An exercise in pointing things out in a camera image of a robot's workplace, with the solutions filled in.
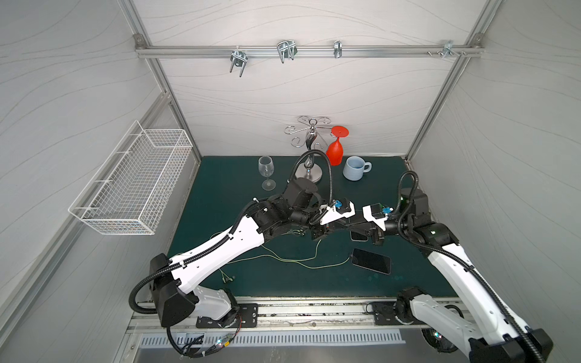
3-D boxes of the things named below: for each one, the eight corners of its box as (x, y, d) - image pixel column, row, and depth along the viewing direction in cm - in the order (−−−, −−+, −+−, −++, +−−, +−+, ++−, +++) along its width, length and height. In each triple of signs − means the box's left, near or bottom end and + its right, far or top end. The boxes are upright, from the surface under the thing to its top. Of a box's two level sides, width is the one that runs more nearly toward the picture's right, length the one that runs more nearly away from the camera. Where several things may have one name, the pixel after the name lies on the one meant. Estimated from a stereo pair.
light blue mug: (344, 182, 115) (348, 169, 108) (342, 169, 121) (345, 156, 114) (369, 182, 115) (374, 169, 108) (365, 169, 121) (370, 156, 114)
